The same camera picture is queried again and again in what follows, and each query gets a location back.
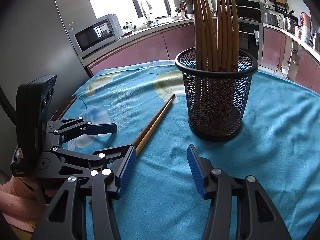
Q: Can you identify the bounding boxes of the pink cabinets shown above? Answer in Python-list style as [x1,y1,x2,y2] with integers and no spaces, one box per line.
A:
[259,24,319,93]
[89,23,195,74]

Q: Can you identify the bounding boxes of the grey refrigerator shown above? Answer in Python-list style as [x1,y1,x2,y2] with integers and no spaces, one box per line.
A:
[1,0,89,117]

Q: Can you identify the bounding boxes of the black built-in oven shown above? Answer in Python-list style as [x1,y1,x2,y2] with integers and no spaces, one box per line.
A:
[238,18,263,64]

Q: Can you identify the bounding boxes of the white microwave oven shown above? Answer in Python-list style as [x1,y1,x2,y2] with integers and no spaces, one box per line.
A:
[69,14,123,60]

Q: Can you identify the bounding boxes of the black mesh utensil holder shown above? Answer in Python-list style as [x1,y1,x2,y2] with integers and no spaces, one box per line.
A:
[175,48,258,142]

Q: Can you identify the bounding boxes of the steel stock pot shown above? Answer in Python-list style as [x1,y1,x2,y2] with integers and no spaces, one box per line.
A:
[284,17,297,35]

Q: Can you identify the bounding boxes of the black range hood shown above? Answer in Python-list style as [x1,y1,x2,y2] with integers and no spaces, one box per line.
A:
[235,0,261,22]

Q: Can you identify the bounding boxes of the black dish rack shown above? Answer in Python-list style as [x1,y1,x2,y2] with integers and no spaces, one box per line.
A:
[260,0,288,12]

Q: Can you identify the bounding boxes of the chrome kitchen faucet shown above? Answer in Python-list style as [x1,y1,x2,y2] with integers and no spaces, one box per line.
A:
[140,0,154,23]

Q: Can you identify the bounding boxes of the pink left sleeve forearm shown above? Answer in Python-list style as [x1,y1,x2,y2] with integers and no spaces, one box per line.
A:
[0,177,47,233]

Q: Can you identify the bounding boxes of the pink thermos jug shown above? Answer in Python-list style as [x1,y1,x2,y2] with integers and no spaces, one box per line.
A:
[300,12,311,30]

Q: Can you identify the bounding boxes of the blue floral tablecloth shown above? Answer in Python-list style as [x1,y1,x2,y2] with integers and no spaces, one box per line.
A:
[63,61,319,239]

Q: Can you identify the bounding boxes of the light wooden chopstick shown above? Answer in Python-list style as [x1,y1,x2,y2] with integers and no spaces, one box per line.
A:
[135,95,176,157]

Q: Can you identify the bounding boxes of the pink lower cabinets right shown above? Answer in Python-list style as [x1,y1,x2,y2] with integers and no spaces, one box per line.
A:
[259,24,319,93]

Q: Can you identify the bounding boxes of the smartphone with brown case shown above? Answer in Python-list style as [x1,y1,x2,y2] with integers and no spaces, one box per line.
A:
[49,95,77,121]

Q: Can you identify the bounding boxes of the pink lower cabinets left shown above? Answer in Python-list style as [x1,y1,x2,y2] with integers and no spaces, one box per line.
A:
[89,23,195,74]

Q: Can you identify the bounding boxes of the dark wooden chopstick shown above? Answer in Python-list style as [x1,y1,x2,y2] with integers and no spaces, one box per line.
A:
[132,94,175,148]

